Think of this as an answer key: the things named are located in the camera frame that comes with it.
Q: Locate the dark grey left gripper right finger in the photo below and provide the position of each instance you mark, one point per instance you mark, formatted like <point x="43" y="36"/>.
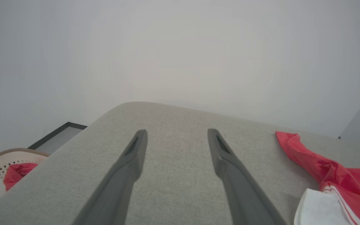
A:
<point x="242" y="190"/>

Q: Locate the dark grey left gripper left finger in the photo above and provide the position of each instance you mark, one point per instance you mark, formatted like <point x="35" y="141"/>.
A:
<point x="117" y="187"/>

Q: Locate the red basketball jersey number 23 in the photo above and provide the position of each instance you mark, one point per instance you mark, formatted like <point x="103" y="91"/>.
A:
<point x="339" y="178"/>

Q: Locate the red cloth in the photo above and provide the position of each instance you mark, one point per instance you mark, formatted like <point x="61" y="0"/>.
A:
<point x="16" y="173"/>

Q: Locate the black framed grey panel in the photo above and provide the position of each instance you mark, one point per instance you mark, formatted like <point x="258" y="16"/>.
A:
<point x="58" y="137"/>

